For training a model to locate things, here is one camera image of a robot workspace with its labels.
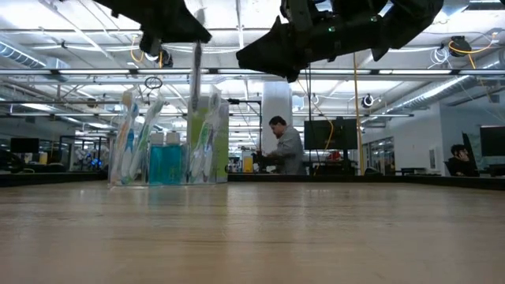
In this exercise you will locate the white-lidded green wipes canister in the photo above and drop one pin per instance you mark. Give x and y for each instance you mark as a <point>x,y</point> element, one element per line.
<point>224,138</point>

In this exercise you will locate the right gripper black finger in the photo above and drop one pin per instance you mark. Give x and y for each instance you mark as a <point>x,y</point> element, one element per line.
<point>276,55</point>

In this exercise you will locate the orange toothbrush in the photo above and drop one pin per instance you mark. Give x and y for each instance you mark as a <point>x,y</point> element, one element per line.
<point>123,138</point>

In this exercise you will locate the long ceiling light rail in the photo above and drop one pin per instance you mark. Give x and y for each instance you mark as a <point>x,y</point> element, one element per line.
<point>98,71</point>

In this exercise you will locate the black desk monitor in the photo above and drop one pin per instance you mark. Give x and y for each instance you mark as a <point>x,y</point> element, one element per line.
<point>493,141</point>

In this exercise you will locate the dark background monitor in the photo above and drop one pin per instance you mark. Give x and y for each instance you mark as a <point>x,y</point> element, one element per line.
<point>24,145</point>

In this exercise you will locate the silver ventilation duct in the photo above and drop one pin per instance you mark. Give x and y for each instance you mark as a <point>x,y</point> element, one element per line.
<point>19,55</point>
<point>434,92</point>

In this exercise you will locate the white building column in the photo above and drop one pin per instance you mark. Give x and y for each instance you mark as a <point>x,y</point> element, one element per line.
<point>276,98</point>

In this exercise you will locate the blue toothbrush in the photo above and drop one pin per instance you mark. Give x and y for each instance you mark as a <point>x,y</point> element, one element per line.
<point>133,134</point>

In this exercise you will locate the black background rig frame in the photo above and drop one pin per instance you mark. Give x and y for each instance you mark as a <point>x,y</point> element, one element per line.
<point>234,101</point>

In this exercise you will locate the clear acrylic organiser holder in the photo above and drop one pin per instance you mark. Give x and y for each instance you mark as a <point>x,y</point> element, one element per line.
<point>185,169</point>

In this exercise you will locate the black monitor on stand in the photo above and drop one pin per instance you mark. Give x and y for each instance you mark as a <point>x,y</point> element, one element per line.
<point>347,136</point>

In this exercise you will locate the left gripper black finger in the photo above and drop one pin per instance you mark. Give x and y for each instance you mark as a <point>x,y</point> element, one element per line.
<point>181,23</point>

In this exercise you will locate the person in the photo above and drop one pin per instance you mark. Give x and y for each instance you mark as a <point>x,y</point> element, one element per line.
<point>459,165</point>
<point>290,152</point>

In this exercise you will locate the small teal mouthwash bottle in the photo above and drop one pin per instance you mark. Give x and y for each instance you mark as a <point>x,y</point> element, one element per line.
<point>157,165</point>
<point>173,165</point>

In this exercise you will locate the yellow container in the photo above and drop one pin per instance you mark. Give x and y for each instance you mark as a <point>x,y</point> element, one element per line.
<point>248,165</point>

